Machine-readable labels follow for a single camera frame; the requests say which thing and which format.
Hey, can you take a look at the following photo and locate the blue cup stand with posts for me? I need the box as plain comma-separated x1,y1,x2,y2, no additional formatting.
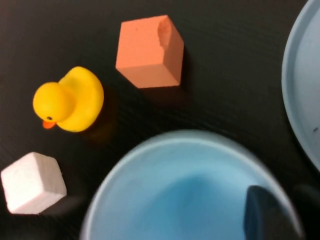
281,0,320,173

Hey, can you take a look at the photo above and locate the yellow rubber duck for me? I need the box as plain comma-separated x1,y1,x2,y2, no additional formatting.
32,65,105,133

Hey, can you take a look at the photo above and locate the white foam cube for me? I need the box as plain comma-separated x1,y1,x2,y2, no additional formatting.
0,151,68,215

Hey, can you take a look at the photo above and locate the orange foam cube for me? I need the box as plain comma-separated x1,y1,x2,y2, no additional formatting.
115,14,185,90

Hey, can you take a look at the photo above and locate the light blue plastic cup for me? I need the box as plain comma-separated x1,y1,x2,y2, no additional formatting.
79,129,305,240

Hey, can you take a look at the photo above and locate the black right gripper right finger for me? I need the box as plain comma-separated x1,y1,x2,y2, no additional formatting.
292,183,320,240

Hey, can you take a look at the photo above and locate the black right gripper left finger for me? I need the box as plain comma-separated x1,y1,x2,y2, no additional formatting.
243,184,301,240

